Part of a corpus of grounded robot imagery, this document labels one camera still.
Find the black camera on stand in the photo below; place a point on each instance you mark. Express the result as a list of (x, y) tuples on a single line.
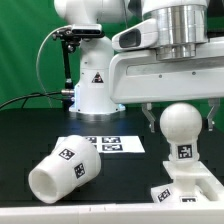
[(88, 30)]

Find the white lamp bulb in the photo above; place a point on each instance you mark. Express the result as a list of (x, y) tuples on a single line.
[(181, 124)]

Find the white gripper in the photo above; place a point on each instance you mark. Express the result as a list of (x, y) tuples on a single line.
[(138, 77)]

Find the white lamp base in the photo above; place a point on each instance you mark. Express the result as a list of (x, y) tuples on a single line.
[(183, 187)]

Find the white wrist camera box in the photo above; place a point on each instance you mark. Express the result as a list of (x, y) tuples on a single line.
[(140, 36)]

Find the black camera stand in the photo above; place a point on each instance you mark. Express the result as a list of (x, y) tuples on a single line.
[(67, 66)]

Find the white table border frame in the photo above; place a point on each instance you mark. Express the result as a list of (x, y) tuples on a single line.
[(208, 212)]

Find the white marker sheet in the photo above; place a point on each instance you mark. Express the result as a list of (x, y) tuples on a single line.
[(115, 144)]

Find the white lamp shade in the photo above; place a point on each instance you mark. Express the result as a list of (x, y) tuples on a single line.
[(73, 162)]

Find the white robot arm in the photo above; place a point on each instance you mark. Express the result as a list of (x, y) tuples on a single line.
[(182, 26)]

